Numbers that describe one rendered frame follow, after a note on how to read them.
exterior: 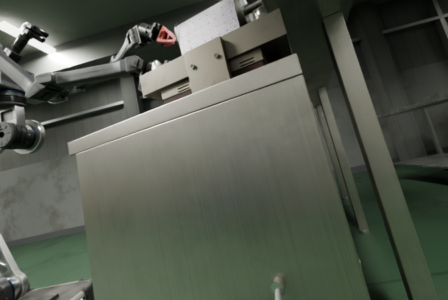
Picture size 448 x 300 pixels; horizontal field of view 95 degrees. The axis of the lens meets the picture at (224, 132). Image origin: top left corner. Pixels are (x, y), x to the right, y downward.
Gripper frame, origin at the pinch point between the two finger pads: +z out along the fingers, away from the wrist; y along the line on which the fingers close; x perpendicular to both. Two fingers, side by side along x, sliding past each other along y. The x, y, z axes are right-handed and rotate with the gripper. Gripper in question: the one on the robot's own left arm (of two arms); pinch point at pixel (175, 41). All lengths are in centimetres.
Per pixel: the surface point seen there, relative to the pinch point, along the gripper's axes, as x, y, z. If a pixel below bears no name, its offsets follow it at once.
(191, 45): -0.7, 4.8, 12.2
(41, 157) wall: -283, -178, -408
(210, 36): 4.2, 4.7, 18.6
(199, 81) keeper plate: -12.5, 26.0, 36.1
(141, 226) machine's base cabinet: -49, 30, 39
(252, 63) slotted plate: -4, 23, 45
